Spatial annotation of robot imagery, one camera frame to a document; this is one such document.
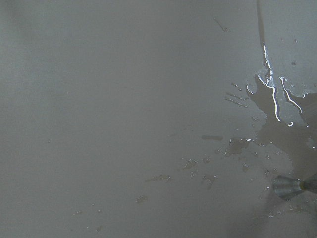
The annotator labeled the steel jigger cup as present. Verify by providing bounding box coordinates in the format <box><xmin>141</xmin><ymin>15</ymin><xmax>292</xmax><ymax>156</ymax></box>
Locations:
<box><xmin>272</xmin><ymin>174</ymin><xmax>317</xmax><ymax>201</ymax></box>

